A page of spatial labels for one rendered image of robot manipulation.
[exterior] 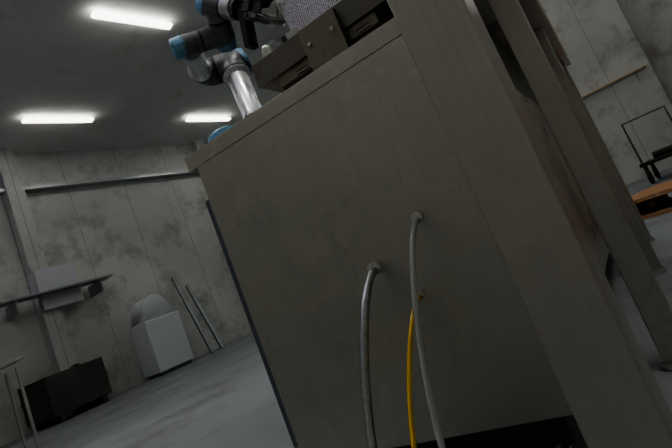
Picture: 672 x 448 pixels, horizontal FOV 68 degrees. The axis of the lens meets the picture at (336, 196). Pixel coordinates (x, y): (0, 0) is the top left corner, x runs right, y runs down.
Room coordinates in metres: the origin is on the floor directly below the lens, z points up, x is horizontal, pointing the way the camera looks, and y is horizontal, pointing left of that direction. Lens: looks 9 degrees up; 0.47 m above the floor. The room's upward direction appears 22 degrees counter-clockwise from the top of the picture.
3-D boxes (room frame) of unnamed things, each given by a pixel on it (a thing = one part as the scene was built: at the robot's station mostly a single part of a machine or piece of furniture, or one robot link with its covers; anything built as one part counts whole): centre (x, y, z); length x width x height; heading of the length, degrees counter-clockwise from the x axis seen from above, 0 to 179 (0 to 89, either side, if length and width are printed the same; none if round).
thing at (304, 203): (2.18, -0.58, 0.43); 2.52 x 0.64 x 0.86; 151
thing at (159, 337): (9.93, 4.24, 0.76); 0.77 x 0.65 x 1.52; 142
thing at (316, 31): (1.06, -0.11, 0.96); 0.10 x 0.03 x 0.11; 61
